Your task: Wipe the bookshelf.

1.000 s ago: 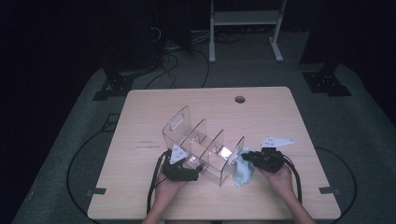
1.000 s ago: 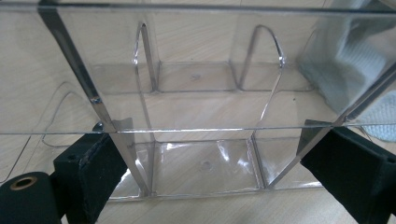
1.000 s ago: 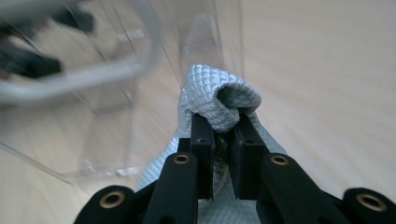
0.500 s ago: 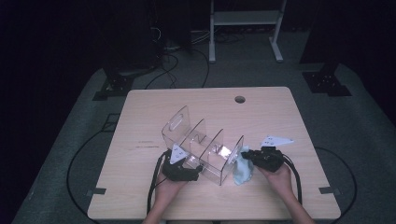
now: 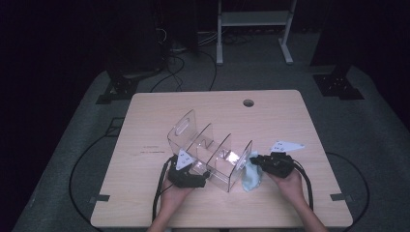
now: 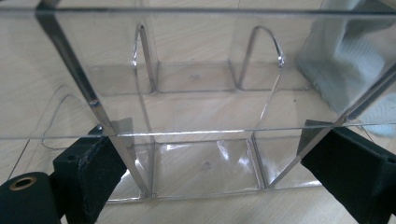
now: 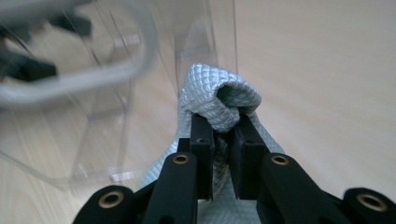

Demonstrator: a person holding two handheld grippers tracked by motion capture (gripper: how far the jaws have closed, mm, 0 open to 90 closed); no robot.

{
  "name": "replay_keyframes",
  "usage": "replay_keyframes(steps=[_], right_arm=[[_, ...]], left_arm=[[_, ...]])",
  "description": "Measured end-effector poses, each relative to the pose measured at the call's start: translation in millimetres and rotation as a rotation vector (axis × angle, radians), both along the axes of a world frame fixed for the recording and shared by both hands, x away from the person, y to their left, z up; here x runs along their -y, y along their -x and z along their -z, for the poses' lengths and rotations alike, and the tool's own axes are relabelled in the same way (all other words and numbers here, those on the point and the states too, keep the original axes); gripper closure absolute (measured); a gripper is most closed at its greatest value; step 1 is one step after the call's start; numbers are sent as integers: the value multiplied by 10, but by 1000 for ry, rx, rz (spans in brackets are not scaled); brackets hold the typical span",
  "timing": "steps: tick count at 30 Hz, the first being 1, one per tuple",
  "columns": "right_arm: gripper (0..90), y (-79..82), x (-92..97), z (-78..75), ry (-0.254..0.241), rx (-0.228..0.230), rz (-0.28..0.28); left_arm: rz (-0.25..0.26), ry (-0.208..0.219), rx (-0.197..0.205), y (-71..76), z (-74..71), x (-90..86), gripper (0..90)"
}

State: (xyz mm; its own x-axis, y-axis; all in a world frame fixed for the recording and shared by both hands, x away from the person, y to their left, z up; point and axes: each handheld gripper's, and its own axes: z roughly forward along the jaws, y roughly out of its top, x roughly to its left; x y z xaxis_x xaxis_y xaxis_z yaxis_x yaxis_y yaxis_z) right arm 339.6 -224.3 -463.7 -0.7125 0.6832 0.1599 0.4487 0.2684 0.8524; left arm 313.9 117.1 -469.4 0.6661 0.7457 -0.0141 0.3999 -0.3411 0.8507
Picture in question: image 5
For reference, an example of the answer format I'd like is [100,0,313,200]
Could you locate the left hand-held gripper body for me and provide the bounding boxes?
[167,148,208,189]

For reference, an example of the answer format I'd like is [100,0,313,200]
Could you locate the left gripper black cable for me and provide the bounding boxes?
[152,156,173,223]

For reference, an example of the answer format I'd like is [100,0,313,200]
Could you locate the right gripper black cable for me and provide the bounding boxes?
[291,159,314,211]

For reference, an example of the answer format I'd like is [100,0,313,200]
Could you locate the light blue cloth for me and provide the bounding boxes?
[241,151,264,192]

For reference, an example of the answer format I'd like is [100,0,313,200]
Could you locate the person's left hand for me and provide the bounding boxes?
[160,179,195,208]

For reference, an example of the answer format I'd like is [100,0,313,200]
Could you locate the black tape strip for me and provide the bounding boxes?
[88,193,110,204]
[330,192,354,202]

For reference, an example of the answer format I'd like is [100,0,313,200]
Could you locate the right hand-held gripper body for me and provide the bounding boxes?
[261,140,306,179]

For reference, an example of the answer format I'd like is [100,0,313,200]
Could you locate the clear plastic organizer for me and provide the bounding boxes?
[166,108,254,193]

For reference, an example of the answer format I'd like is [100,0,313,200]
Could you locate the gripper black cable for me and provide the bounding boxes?
[152,156,173,223]
[291,159,314,211]

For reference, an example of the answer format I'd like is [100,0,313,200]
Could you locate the black stand base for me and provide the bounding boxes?
[312,64,366,101]
[95,75,139,104]

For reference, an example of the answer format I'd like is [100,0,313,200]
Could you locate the black floor cable bundle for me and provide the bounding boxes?
[149,27,218,93]

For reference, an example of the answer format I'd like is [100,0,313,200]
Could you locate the black floor cable loop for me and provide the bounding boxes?
[68,130,120,226]
[325,151,370,226]

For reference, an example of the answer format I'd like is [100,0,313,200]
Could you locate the person's right hand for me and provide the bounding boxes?
[268,167,307,203]

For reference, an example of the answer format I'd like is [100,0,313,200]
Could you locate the white metal stand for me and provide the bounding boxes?
[216,0,298,66]

